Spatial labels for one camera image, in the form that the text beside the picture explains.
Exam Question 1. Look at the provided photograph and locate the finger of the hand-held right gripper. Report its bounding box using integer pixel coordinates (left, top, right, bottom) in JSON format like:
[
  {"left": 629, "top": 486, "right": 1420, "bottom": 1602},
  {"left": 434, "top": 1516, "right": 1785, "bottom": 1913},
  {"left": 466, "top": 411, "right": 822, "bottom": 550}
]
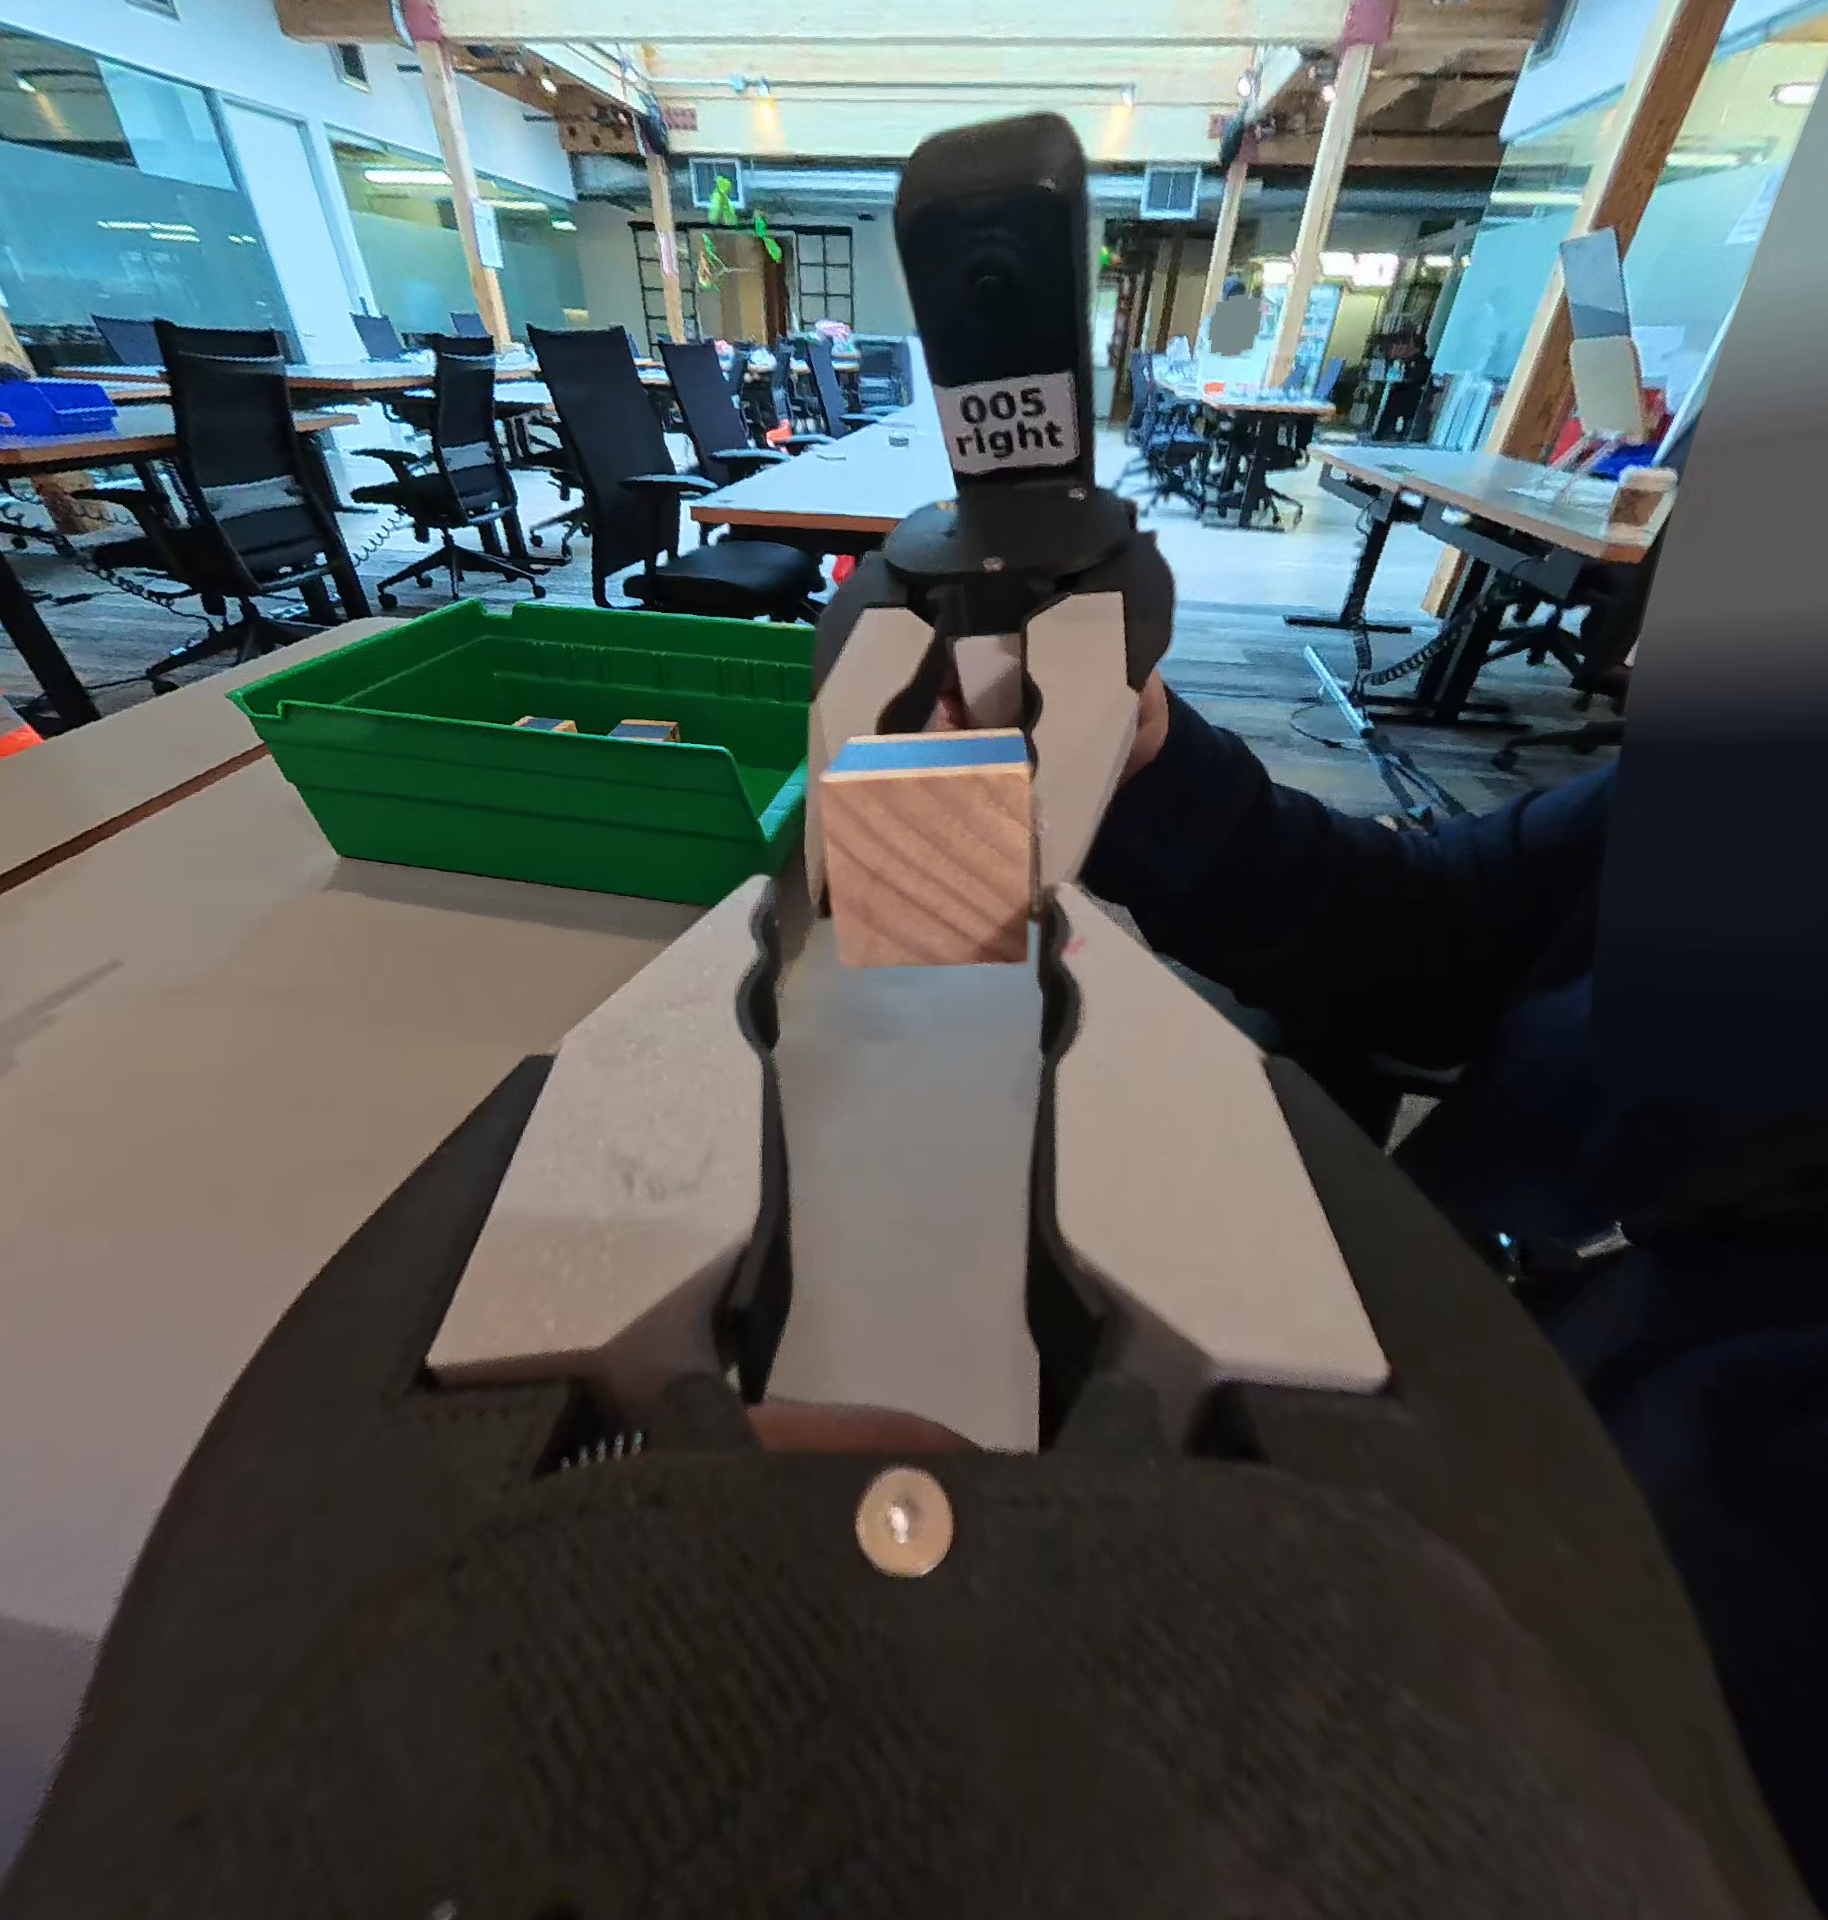
[
  {"left": 948, "top": 588, "right": 1149, "bottom": 920},
  {"left": 805, "top": 604, "right": 948, "bottom": 917}
]

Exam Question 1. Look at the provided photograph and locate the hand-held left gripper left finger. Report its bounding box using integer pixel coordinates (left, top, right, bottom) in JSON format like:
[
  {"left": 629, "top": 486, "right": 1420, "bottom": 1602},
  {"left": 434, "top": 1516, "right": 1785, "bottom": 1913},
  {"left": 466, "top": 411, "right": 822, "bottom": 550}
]
[{"left": 425, "top": 876, "right": 795, "bottom": 1404}]

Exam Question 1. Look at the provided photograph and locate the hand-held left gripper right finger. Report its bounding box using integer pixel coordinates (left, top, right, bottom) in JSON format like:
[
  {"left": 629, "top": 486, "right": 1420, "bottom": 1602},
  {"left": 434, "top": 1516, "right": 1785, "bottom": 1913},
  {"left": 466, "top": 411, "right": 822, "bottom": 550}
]
[{"left": 1026, "top": 883, "right": 1396, "bottom": 1428}]

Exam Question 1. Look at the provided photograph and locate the green plastic bin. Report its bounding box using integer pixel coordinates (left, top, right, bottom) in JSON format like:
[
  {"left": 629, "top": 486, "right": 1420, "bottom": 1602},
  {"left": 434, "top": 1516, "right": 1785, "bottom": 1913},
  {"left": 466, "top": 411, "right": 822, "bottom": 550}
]
[{"left": 228, "top": 600, "right": 819, "bottom": 912}]

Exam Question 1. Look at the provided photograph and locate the person's right forearm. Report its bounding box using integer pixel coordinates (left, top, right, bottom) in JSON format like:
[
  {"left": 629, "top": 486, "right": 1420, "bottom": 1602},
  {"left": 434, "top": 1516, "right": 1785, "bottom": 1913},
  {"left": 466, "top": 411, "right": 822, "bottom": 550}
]
[{"left": 1080, "top": 689, "right": 1621, "bottom": 1085}]

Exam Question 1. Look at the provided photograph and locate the long white table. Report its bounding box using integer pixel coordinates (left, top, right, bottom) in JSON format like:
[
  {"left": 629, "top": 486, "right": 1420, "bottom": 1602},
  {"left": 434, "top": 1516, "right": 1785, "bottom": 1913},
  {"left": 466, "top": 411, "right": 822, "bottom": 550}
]
[{"left": 690, "top": 420, "right": 962, "bottom": 550}]

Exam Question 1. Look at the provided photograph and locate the green neon decoration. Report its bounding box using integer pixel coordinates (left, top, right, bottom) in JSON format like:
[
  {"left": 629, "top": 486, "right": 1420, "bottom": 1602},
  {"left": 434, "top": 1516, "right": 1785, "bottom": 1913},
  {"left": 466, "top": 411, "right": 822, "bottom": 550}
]
[{"left": 697, "top": 171, "right": 788, "bottom": 299}]

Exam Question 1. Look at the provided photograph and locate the black office chair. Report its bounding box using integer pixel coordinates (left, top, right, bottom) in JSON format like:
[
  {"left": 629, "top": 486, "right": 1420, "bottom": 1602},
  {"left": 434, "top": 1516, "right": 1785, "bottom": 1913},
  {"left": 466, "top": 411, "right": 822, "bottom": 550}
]
[
  {"left": 527, "top": 325, "right": 825, "bottom": 622},
  {"left": 353, "top": 333, "right": 547, "bottom": 601},
  {"left": 660, "top": 339, "right": 788, "bottom": 482},
  {"left": 74, "top": 319, "right": 378, "bottom": 683}
]

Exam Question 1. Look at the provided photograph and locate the wooden top desk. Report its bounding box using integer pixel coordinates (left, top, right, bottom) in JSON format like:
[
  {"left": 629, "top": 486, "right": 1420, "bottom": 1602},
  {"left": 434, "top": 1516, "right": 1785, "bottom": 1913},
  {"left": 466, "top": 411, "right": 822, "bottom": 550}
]
[
  {"left": 0, "top": 404, "right": 361, "bottom": 730},
  {"left": 1199, "top": 387, "right": 1335, "bottom": 529},
  {"left": 1314, "top": 444, "right": 1672, "bottom": 706}
]

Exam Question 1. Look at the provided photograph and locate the person's dark sweater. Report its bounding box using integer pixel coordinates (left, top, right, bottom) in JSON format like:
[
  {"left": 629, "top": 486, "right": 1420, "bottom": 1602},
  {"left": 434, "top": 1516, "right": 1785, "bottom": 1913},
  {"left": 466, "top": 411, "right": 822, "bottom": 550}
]
[{"left": 1396, "top": 750, "right": 1828, "bottom": 1920}]

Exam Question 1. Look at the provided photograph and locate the small display board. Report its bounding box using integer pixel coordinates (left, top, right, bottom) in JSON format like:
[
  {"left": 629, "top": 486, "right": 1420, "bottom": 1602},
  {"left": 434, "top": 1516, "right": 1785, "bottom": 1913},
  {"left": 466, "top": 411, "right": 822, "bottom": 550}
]
[{"left": 1556, "top": 228, "right": 1682, "bottom": 530}]

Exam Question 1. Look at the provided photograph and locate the small blue crate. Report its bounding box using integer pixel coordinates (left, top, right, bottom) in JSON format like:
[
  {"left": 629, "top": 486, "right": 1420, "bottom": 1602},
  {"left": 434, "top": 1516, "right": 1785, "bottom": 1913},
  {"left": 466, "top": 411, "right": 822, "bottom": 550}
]
[{"left": 0, "top": 376, "right": 120, "bottom": 441}]

